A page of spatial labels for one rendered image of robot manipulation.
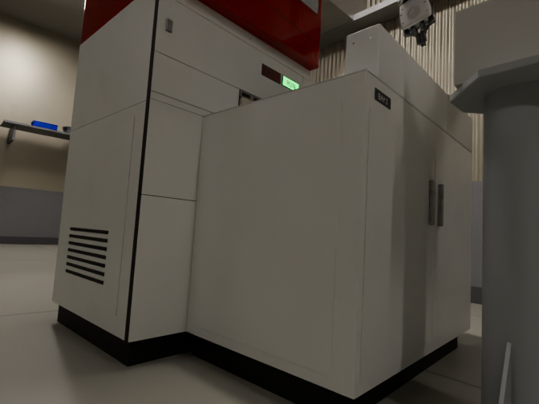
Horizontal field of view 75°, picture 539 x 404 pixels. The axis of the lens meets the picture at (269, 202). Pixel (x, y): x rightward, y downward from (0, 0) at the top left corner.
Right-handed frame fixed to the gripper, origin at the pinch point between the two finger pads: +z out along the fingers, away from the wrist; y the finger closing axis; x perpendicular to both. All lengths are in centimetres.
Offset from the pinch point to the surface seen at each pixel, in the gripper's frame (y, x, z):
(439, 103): -0.3, 5.5, 22.2
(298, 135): -23, -46, 39
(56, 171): -616, 74, -146
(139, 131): -70, -66, 25
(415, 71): 0.3, -16.6, 19.4
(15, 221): -637, 25, -59
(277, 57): -55, -9, -20
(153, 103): -63, -65, 18
